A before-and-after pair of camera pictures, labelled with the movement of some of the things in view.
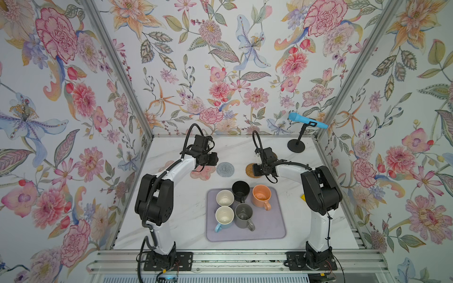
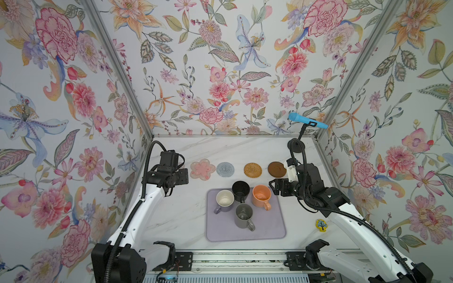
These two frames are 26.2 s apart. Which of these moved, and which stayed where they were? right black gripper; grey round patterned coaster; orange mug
Moved: right black gripper
Stayed: grey round patterned coaster; orange mug
